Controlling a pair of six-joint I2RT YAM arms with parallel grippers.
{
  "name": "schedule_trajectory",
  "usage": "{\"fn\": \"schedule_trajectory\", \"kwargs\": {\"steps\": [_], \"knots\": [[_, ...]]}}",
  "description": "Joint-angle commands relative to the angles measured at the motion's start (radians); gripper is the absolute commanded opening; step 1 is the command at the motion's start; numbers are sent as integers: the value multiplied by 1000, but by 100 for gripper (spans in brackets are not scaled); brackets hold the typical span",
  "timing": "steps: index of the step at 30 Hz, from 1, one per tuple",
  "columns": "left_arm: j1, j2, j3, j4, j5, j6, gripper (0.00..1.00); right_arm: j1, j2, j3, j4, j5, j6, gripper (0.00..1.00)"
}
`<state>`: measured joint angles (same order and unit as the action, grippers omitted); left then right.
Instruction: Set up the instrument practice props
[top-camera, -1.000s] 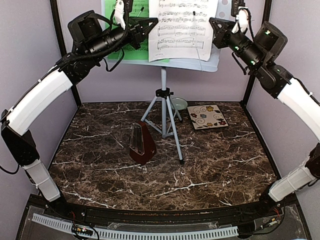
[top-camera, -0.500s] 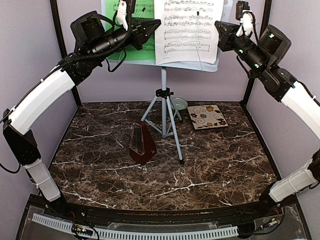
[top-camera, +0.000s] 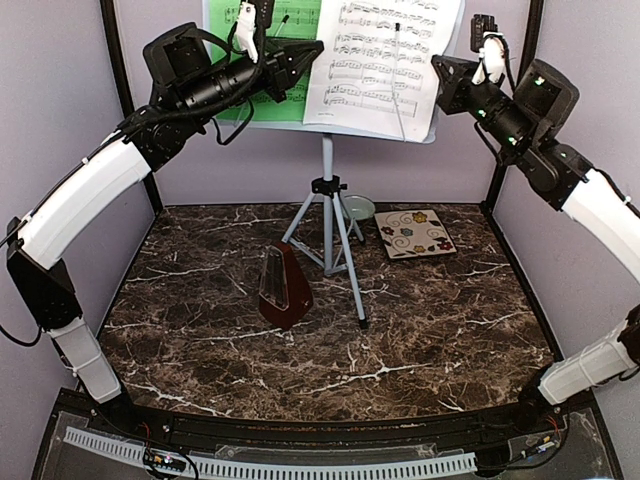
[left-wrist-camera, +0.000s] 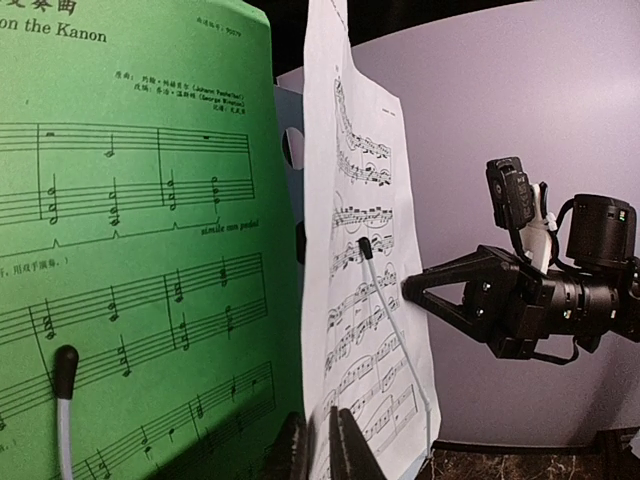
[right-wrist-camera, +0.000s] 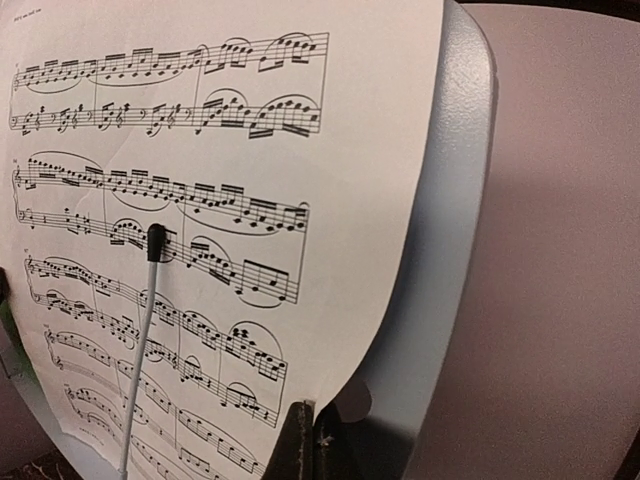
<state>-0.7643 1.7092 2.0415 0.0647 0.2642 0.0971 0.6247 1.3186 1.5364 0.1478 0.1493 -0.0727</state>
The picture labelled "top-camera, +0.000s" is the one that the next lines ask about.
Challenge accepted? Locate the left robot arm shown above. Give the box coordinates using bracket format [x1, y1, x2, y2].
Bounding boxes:
[6, 22, 324, 436]

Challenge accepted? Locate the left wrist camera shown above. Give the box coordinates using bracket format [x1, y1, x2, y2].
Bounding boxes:
[233, 0, 275, 64]

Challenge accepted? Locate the red wooden metronome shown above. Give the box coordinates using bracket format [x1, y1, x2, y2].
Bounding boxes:
[259, 242, 313, 331]

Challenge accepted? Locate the left black frame post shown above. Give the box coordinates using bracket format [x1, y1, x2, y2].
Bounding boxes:
[99, 0, 164, 216]

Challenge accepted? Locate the white sheet music page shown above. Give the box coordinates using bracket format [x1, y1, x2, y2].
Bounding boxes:
[303, 0, 464, 143]

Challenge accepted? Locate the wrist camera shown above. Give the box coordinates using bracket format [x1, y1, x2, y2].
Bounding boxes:
[470, 14, 507, 85]
[233, 0, 275, 64]

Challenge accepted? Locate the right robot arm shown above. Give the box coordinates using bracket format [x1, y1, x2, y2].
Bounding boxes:
[431, 55, 639, 434]

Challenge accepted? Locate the light blue music stand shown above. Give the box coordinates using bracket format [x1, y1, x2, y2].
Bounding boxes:
[200, 0, 466, 329]

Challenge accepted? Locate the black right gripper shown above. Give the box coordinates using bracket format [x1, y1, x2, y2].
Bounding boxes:
[434, 53, 536, 157]

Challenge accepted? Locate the white slotted cable duct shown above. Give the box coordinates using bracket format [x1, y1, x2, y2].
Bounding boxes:
[63, 427, 477, 479]

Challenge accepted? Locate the floral square plate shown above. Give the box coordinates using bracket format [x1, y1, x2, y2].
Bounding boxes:
[374, 209, 457, 260]

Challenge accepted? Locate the small circuit board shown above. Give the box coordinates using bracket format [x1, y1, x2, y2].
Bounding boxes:
[143, 450, 188, 473]

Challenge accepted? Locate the celadon green bowl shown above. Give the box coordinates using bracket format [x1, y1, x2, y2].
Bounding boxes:
[341, 195, 376, 221]

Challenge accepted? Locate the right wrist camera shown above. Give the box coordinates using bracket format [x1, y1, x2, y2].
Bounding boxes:
[470, 14, 507, 85]

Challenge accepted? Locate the green sheet music page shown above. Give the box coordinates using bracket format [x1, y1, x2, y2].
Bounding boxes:
[204, 0, 322, 126]

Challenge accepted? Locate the black front rail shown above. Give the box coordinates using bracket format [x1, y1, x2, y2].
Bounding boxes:
[47, 388, 577, 456]

